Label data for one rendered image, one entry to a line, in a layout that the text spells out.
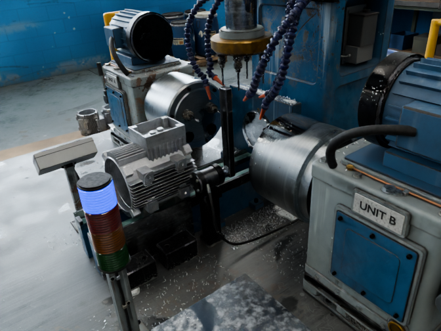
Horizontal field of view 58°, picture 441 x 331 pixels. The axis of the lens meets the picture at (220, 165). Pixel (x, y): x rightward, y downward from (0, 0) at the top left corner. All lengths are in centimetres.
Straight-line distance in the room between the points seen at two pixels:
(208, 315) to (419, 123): 52
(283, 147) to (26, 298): 75
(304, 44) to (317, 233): 61
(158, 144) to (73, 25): 572
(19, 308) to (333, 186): 81
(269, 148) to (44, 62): 585
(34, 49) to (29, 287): 560
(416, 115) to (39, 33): 617
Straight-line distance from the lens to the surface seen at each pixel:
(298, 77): 132
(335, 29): 120
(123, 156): 104
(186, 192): 110
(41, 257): 129
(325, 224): 89
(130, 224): 108
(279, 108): 122
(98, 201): 71
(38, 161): 121
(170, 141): 107
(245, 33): 113
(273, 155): 97
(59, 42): 667
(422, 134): 71
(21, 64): 660
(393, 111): 77
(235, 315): 84
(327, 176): 82
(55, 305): 112
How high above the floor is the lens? 155
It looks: 29 degrees down
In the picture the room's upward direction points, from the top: 4 degrees counter-clockwise
